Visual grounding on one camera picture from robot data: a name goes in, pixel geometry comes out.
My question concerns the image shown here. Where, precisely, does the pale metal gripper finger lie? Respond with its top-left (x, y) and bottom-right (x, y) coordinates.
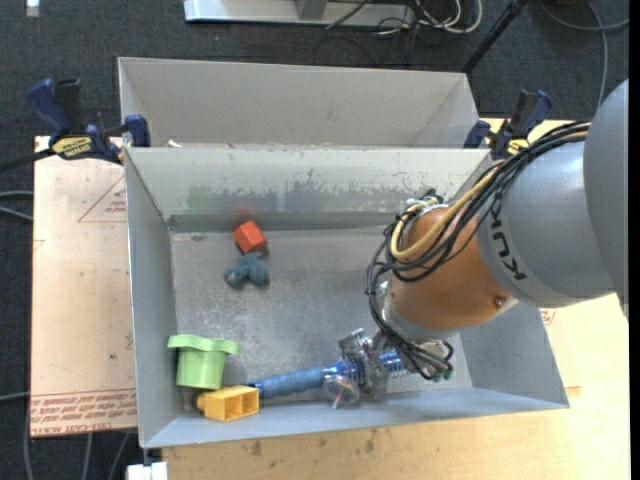
top-left (322, 373), bottom-right (362, 409)
top-left (337, 327), bottom-right (376, 365)

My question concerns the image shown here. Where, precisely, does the grey metal bin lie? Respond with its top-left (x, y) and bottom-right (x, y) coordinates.
top-left (117, 56), bottom-right (571, 450)

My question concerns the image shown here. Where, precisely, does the yellow hollow box block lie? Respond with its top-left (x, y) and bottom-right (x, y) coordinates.
top-left (195, 384), bottom-right (262, 423)

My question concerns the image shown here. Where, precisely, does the blue-grey toy animal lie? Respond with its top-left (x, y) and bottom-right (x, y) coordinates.
top-left (223, 251), bottom-right (272, 290)

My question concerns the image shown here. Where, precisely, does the light green plastic cup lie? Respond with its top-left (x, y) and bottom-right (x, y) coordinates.
top-left (166, 333), bottom-right (241, 391)

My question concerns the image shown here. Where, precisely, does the red-orange cube block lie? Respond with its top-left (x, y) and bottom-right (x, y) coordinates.
top-left (232, 219), bottom-right (269, 256)

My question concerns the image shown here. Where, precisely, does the brown cardboard board, red print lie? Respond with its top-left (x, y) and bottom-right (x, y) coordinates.
top-left (29, 135), bottom-right (584, 439)

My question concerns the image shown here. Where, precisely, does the blue long-handled tool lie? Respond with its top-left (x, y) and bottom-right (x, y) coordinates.
top-left (247, 350), bottom-right (407, 400)

